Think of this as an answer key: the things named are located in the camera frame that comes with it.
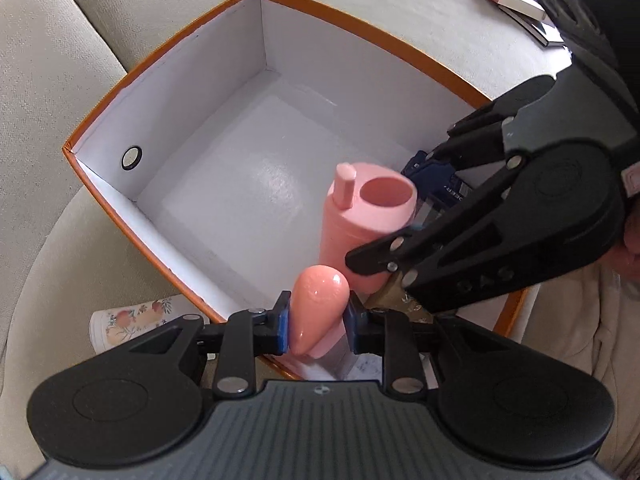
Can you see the large pink bottle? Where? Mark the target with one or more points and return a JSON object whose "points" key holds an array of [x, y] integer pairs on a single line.
{"points": [[350, 225]]}

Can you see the blue tin case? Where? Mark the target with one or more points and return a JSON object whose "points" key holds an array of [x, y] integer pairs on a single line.
{"points": [[435, 177]]}

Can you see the person's right hand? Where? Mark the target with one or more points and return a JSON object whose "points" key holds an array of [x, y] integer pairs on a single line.
{"points": [[631, 245]]}

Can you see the white floral cream tube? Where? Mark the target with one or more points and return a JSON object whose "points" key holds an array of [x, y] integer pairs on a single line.
{"points": [[125, 325]]}

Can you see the gold box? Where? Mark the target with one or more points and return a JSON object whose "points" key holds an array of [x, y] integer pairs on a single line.
{"points": [[392, 296]]}

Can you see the small pink pump bottle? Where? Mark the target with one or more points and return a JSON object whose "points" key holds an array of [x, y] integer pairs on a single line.
{"points": [[317, 305]]}

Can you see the orange cardboard box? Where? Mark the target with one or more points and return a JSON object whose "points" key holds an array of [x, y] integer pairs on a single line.
{"points": [[225, 185]]}

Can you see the beige fabric sofa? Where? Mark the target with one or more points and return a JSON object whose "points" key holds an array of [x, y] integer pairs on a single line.
{"points": [[50, 110]]}

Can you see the black book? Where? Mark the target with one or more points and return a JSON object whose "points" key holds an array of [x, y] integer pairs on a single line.
{"points": [[542, 32]]}

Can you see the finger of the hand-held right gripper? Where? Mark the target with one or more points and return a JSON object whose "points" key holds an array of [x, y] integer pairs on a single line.
{"points": [[380, 255], [475, 130]]}

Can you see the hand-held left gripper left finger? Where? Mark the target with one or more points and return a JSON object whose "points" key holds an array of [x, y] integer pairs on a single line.
{"points": [[283, 322]]}

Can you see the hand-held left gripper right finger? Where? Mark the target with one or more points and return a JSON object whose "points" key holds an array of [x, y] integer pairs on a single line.
{"points": [[352, 330]]}

